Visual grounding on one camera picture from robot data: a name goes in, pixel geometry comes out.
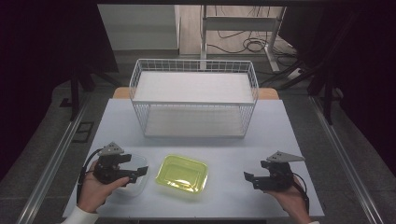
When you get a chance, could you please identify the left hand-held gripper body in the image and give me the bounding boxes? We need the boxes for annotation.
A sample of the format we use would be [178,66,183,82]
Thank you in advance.
[92,141,133,185]

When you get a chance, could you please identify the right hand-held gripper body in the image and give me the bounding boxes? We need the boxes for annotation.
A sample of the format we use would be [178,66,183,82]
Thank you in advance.
[252,150,306,192]

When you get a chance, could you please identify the white plastic container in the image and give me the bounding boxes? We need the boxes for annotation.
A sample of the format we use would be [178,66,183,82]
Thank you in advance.
[112,153,150,198]

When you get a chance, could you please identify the green plastic container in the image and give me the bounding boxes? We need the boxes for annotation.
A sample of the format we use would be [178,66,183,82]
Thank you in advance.
[154,154,209,195]

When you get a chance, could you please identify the white wire shelf rack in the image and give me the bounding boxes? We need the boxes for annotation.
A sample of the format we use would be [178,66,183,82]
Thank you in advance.
[128,58,260,139]

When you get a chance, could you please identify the person's right hand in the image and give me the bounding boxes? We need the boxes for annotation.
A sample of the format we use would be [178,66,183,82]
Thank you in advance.
[264,176,310,224]

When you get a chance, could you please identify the person's left hand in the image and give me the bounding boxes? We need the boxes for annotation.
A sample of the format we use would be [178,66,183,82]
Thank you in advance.
[77,160,131,215]

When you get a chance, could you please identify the wooden table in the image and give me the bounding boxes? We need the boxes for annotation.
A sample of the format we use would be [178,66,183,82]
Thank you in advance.
[112,86,280,101]

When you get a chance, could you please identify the black metal stand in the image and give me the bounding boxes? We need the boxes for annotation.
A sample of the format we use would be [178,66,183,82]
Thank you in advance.
[58,60,121,122]
[260,8,365,126]

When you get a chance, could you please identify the white power strip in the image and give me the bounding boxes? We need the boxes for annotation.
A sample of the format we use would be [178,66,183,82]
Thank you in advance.
[287,67,305,81]

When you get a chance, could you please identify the white cabinet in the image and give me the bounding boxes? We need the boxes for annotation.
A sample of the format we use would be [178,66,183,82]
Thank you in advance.
[97,4,182,51]

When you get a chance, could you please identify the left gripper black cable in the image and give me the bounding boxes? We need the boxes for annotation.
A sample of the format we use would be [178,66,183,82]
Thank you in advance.
[76,147,105,203]

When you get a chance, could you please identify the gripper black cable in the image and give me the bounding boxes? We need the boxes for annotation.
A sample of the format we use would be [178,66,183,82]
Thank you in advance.
[76,147,105,203]
[291,173,311,216]

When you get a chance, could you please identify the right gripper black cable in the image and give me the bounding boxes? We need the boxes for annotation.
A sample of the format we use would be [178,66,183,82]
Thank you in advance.
[291,173,311,216]

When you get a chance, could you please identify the metal floor rail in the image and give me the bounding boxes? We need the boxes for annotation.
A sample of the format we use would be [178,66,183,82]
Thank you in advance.
[308,95,387,224]
[16,92,92,224]

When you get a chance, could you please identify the black floor cables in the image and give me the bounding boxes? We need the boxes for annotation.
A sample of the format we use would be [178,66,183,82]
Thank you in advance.
[206,5,298,68]

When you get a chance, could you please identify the white metal desk frame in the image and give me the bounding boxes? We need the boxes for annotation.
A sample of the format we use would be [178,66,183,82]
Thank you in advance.
[200,5,288,73]

